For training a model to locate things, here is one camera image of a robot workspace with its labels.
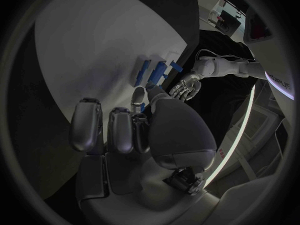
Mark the glowing light bar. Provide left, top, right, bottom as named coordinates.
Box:
left=202, top=83, right=257, bottom=190

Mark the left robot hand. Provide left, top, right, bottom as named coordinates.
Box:
left=168, top=71, right=203, bottom=102

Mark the desk with black screen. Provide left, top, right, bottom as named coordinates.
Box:
left=205, top=0, right=243, bottom=37

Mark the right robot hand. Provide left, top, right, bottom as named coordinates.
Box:
left=68, top=82, right=222, bottom=225

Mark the white task board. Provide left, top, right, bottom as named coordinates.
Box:
left=33, top=0, right=190, bottom=155

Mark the blue wide block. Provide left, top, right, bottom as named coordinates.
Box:
left=146, top=60, right=168, bottom=86

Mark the blue peg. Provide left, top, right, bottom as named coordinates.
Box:
left=169, top=60, right=184, bottom=74

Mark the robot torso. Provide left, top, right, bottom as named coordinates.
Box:
left=242, top=5, right=296, bottom=101

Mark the white cable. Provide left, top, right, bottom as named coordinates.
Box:
left=195, top=48, right=257, bottom=63

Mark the blue long block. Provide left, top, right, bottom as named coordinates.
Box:
left=133, top=59, right=152, bottom=88

